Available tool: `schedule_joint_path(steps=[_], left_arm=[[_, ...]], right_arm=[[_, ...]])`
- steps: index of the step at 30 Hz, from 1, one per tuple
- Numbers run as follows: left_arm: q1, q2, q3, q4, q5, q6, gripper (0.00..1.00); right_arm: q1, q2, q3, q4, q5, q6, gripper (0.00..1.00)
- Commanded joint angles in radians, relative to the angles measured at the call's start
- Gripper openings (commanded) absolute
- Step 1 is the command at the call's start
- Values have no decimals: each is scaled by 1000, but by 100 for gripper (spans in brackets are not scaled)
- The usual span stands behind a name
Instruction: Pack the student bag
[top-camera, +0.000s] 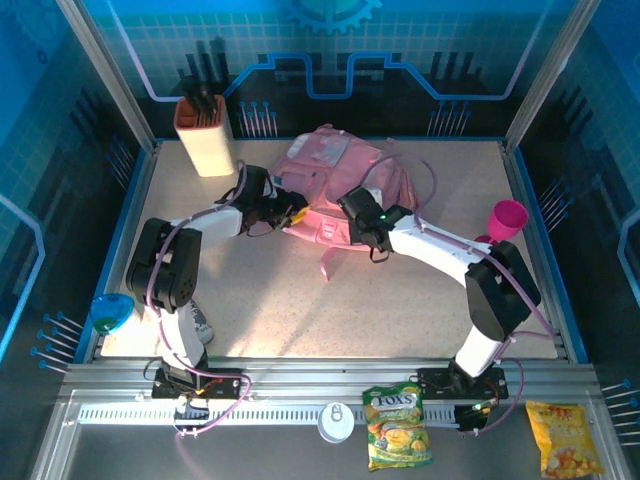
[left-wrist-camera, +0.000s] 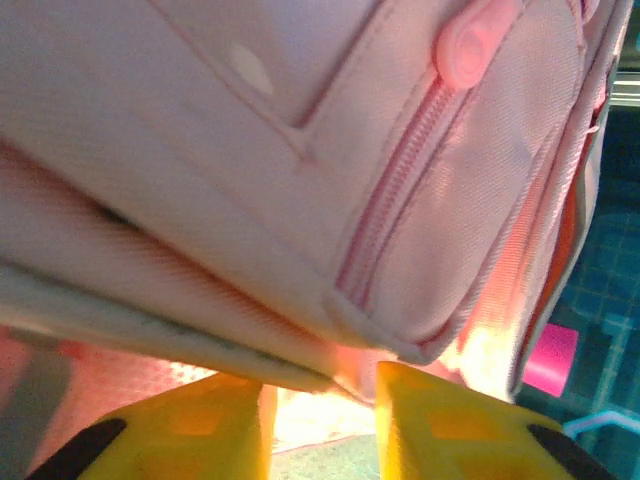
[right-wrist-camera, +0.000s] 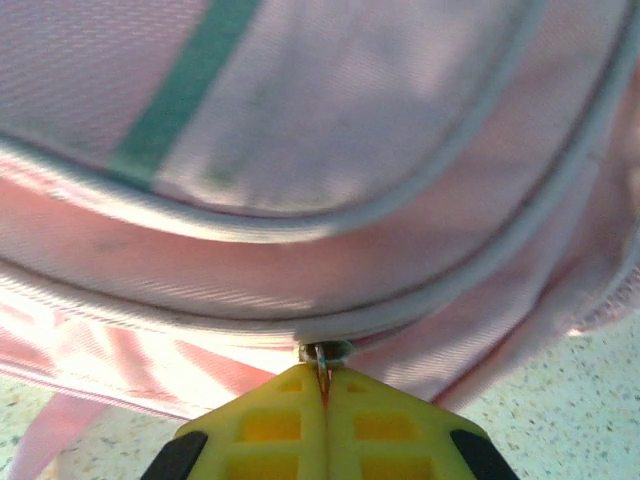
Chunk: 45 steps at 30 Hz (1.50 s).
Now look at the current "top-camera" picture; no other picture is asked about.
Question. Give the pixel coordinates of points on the pink student backpack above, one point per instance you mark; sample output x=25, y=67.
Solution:
x=330, y=170

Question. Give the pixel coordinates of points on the blue green plastic bowl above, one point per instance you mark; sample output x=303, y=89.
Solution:
x=110, y=312

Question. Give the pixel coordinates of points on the green Fox's candy bag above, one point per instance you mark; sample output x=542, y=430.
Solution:
x=397, y=430

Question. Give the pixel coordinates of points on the pink plastic goblet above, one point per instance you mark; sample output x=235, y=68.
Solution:
x=510, y=217

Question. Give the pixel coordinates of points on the cream knife block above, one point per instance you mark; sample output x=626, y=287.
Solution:
x=207, y=145

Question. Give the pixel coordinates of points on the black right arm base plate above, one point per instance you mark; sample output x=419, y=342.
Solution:
x=430, y=375

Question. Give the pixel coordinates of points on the yellow snack bag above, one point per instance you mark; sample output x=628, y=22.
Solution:
x=565, y=440

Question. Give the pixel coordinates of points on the white striped drink can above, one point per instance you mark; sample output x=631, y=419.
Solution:
x=204, y=325

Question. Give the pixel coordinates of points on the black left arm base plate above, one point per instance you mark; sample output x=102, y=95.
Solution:
x=230, y=375

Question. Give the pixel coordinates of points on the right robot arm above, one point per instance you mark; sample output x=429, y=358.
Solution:
x=430, y=245

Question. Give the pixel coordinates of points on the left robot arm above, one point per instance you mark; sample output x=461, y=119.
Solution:
x=220, y=220

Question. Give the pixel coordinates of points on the aluminium cage frame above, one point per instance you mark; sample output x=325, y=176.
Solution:
x=320, y=372

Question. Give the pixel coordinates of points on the white can lid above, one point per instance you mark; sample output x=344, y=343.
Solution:
x=336, y=421

